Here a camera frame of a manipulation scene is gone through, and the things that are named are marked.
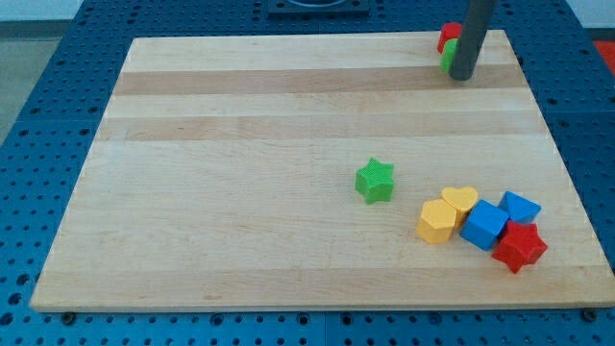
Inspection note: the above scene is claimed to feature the yellow hexagon block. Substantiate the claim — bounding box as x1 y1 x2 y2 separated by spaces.
416 199 456 244

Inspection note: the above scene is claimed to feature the yellow heart block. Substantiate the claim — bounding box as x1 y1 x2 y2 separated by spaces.
441 186 480 226

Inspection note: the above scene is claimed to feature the grey cylindrical robot arm stick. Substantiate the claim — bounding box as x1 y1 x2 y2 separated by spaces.
449 0 497 82

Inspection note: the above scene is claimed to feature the red star block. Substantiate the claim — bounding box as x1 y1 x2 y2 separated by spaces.
491 220 549 274

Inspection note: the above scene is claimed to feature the red block behind stick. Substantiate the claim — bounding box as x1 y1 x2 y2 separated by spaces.
436 22 462 54

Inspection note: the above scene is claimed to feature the blue cube block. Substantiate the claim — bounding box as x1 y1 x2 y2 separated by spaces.
460 200 508 251

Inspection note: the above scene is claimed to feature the green block behind stick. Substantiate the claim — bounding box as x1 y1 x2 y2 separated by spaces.
440 38 457 72

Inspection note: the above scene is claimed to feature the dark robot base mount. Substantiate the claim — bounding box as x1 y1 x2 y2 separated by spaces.
263 0 370 17

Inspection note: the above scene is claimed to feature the blue triangle block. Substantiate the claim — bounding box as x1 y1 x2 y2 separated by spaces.
498 191 542 224

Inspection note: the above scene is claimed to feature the green star block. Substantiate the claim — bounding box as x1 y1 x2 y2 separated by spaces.
355 158 395 205

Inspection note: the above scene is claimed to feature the wooden board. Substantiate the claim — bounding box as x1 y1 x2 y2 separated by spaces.
30 30 614 312

